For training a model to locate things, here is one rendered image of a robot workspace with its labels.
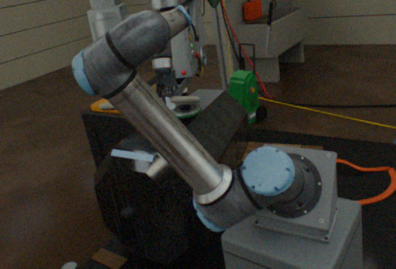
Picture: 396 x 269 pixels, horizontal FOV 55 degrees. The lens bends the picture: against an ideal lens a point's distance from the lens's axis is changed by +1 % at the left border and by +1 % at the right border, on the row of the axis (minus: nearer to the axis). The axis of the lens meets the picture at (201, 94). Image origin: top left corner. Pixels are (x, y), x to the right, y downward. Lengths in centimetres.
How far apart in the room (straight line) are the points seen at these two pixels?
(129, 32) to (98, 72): 13
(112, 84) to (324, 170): 80
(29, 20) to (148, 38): 776
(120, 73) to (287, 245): 82
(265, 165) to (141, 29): 55
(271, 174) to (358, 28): 609
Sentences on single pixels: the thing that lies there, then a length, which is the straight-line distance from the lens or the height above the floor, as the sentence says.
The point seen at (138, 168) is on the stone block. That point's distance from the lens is 222.
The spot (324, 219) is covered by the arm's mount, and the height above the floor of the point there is 93.
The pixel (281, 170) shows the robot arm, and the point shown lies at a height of 118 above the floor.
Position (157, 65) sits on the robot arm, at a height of 141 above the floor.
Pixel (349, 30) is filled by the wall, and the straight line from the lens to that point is 719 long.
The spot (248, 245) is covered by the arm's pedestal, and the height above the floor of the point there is 85.
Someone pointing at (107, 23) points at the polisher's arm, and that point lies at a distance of 304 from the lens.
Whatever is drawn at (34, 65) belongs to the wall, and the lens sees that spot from 870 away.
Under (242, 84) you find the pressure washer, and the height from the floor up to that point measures 48.
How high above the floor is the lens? 180
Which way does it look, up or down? 19 degrees down
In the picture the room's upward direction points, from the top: 9 degrees counter-clockwise
